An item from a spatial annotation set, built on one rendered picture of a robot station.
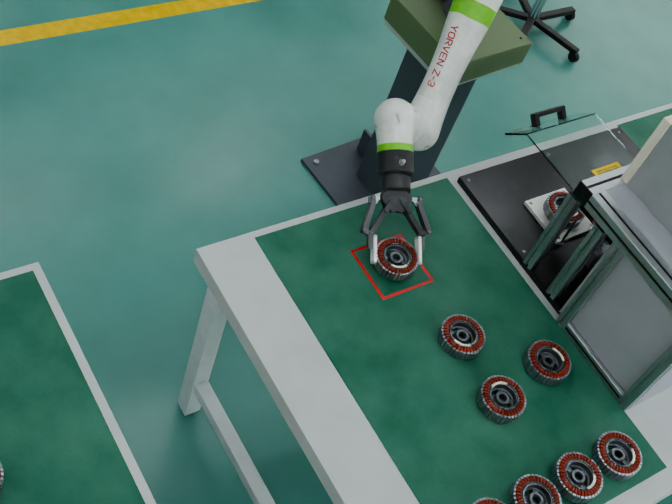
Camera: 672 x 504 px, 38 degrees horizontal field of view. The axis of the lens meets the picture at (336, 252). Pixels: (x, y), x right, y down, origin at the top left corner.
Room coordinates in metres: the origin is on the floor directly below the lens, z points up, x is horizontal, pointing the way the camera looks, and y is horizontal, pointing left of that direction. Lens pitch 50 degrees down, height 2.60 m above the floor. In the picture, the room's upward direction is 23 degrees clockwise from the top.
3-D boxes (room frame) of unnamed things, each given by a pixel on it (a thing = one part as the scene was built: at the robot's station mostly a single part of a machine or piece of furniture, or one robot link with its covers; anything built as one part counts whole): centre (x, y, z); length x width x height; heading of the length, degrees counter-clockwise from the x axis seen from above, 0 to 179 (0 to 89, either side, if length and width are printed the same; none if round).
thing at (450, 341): (1.45, -0.36, 0.77); 0.11 x 0.11 x 0.04
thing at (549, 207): (1.97, -0.53, 0.80); 0.11 x 0.11 x 0.04
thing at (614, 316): (1.55, -0.70, 0.91); 0.28 x 0.03 x 0.32; 49
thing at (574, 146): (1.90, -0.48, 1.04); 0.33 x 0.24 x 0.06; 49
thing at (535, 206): (1.97, -0.53, 0.78); 0.15 x 0.15 x 0.01; 49
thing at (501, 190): (2.05, -0.62, 0.76); 0.64 x 0.47 x 0.02; 139
